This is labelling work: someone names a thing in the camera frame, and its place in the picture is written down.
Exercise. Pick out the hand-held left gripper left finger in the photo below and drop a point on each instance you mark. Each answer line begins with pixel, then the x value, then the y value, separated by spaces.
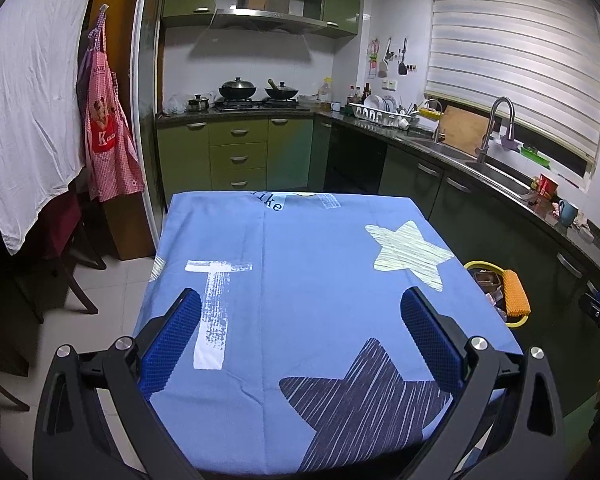
pixel 172 345

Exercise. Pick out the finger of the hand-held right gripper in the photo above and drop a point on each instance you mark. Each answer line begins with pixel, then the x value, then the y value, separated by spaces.
pixel 597 310

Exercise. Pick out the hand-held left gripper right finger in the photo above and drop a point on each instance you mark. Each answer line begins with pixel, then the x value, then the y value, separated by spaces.
pixel 432 345

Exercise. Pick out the orange foam net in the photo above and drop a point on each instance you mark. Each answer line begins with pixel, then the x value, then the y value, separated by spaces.
pixel 515 295

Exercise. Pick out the foil tray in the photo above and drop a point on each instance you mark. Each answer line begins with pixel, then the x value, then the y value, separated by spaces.
pixel 487 280

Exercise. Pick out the yellow-rimmed trash bin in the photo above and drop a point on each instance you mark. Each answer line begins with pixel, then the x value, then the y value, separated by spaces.
pixel 476 263

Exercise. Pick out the blue mug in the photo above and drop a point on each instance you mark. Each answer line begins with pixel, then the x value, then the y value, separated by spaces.
pixel 568 212

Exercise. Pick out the dark wooden chair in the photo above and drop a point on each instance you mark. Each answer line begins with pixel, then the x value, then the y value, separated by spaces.
pixel 75 280

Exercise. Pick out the blue star-print tablecloth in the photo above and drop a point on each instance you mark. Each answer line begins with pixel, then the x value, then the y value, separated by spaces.
pixel 305 285

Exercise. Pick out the dark green lower cabinets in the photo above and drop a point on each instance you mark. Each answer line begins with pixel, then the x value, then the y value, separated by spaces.
pixel 410 185

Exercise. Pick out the maroon cloth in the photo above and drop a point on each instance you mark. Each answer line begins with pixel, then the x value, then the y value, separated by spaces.
pixel 62 225

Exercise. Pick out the green tray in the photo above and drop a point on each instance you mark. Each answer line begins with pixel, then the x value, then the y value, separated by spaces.
pixel 535 156

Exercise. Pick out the purple sponge holder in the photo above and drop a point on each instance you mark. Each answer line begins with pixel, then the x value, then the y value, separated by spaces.
pixel 511 144

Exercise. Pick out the steel sink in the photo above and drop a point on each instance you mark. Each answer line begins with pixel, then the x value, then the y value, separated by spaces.
pixel 445 150

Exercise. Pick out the light green lower cabinet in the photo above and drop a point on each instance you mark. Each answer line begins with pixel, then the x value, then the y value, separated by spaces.
pixel 237 160

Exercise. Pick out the steel faucet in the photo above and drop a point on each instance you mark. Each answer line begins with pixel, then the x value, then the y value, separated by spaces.
pixel 485 140

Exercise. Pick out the red checked apron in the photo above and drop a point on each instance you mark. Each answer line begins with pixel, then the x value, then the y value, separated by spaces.
pixel 110 150

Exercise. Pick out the wooden cutting board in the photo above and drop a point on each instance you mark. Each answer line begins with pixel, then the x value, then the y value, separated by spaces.
pixel 462 130

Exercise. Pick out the yellow basket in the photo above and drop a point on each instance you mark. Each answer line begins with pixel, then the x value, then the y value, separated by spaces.
pixel 430 112

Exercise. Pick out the white dish rack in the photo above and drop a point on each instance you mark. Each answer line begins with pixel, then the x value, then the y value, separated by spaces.
pixel 380 114

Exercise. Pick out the clear plastic bag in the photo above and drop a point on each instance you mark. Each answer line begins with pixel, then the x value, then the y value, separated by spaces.
pixel 175 106

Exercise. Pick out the small steel pot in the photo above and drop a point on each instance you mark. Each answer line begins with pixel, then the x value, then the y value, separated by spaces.
pixel 198 104

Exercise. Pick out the gas stove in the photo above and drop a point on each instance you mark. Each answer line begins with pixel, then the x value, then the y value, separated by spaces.
pixel 255 104

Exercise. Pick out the group of sauce bottles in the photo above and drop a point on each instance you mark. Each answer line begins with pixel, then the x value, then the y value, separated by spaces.
pixel 360 95

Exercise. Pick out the black wok with lid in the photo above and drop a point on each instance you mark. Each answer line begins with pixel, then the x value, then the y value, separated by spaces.
pixel 237 91

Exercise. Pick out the white window blind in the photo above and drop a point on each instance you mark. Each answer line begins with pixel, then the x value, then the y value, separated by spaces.
pixel 510 50

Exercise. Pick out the white hanging cloth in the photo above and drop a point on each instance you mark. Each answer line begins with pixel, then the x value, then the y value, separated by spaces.
pixel 30 110

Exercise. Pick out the cooking oil bottle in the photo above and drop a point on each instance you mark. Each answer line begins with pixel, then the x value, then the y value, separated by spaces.
pixel 325 91

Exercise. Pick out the black hanging spatula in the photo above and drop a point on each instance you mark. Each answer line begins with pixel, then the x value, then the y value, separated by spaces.
pixel 402 67

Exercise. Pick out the steel range hood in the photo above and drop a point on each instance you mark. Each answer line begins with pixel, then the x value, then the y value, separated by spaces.
pixel 267 19

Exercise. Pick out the white sliding door frame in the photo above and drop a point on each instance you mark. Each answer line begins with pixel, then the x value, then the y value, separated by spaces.
pixel 145 85

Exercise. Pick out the white wall outlet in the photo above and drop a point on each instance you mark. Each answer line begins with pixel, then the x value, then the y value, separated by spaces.
pixel 389 85

